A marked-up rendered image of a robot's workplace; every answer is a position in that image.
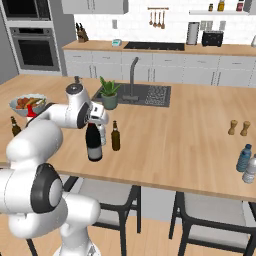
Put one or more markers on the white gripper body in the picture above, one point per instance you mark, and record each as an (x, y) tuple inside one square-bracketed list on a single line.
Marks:
[(100, 112)]

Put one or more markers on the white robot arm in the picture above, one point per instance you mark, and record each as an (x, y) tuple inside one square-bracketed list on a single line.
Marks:
[(30, 186)]

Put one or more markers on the green plant in grey pot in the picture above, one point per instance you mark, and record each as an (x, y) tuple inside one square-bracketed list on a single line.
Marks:
[(109, 96)]

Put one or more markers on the small clear plastic bottle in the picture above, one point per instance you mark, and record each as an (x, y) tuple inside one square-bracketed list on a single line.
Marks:
[(104, 136)]

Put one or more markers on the brown glass beer bottle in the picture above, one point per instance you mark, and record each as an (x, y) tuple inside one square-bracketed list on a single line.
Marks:
[(115, 138), (15, 127)]

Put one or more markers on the dark glass wine bottle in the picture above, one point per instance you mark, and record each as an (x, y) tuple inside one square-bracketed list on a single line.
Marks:
[(94, 143)]

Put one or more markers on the small dark bottle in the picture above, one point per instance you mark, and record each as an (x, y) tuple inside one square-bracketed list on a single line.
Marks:
[(77, 79)]

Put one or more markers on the grey sink tap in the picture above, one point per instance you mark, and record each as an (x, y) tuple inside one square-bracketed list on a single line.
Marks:
[(132, 76)]

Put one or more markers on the dark sink basin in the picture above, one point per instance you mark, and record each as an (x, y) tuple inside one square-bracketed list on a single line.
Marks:
[(150, 95)]

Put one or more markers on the red bottle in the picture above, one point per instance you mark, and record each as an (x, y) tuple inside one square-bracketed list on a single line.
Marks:
[(30, 110)]

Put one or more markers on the teal kitchen scale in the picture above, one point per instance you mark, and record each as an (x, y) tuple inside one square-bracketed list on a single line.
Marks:
[(116, 42)]

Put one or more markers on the bowl of fruit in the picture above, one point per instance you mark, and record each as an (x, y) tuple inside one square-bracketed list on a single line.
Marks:
[(25, 104)]

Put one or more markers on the wooden knife block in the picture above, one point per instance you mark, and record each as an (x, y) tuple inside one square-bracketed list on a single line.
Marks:
[(82, 35)]

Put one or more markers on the grey lower cupboard run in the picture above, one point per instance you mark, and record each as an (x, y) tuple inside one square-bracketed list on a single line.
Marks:
[(166, 68)]

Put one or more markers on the black hob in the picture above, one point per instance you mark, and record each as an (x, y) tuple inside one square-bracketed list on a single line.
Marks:
[(154, 46)]

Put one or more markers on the black stool with grey seat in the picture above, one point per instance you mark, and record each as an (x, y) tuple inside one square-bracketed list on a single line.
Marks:
[(213, 216), (110, 200)]

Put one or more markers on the grey upper cupboards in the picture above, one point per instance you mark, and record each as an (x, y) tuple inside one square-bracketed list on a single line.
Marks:
[(95, 6)]

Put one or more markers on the hanging wooden spoon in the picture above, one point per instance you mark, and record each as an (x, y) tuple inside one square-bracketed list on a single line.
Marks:
[(159, 19), (163, 20), (154, 19), (150, 18)]

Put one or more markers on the white paper towel roll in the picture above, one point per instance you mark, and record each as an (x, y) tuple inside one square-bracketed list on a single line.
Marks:
[(192, 33)]

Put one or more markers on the built-in microwave oven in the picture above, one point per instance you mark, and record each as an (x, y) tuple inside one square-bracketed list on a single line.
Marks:
[(26, 9)]

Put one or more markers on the wooden shaker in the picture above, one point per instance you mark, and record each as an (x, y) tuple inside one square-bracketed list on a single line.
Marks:
[(245, 128), (233, 127)]

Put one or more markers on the black toaster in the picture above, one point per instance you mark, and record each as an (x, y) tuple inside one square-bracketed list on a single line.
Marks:
[(212, 38)]

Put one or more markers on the blue plastic bottle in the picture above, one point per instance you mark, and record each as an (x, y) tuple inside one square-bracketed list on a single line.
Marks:
[(243, 159)]

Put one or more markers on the small dark jar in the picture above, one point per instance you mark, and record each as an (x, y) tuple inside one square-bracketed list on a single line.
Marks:
[(210, 7)]

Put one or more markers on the yellow jar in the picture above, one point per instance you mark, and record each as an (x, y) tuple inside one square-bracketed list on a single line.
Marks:
[(221, 6)]

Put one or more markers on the large clear plastic bottle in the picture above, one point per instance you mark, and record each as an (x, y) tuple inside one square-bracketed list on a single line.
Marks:
[(250, 171)]

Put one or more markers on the dark red jar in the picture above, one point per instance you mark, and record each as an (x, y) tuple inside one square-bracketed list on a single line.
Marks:
[(240, 6)]

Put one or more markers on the steel wall oven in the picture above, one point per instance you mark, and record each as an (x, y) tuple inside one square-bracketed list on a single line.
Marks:
[(35, 50)]

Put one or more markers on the wooden utensil rail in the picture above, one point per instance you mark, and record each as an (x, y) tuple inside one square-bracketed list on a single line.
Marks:
[(158, 8)]

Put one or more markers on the grey double wall socket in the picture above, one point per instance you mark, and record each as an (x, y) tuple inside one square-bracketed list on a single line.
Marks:
[(206, 25)]

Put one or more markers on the white wall shelf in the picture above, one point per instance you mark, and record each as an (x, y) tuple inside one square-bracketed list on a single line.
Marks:
[(218, 12)]

